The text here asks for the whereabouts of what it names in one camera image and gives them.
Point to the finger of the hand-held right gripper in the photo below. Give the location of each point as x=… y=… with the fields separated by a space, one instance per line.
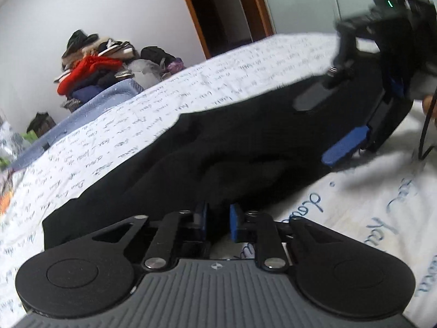
x=344 y=146
x=336 y=66

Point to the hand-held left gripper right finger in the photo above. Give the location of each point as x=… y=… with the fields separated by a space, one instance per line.
x=234 y=222

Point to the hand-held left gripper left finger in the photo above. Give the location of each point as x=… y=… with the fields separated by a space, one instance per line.
x=203 y=219

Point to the black pants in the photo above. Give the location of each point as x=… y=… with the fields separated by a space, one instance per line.
x=205 y=150

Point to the person's right hand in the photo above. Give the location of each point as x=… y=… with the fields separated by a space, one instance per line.
x=430 y=107

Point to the pale wardrobe door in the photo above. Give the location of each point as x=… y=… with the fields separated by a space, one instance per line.
x=300 y=0

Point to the white script-printed blanket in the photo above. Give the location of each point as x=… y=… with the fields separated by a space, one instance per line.
x=136 y=118

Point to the blue bed sheet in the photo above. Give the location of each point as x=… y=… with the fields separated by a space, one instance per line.
x=102 y=97

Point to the pile of clothes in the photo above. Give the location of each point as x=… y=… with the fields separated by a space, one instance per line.
x=92 y=68

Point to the dark bag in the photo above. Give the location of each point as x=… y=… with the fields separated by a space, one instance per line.
x=41 y=123

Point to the green cloth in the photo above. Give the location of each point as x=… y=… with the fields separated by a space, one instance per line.
x=29 y=137

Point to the silver foil bag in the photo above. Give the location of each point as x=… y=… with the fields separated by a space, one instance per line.
x=10 y=136

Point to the wooden door frame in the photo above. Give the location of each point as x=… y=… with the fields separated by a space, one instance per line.
x=255 y=3

